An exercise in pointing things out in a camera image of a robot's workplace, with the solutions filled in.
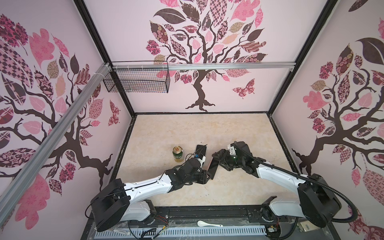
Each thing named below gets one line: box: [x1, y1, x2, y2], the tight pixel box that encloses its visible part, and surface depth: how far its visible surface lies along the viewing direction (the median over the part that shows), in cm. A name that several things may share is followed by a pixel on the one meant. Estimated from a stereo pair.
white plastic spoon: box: [197, 220, 224, 227], surface depth 72 cm
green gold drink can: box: [172, 145, 184, 163], surface depth 89 cm
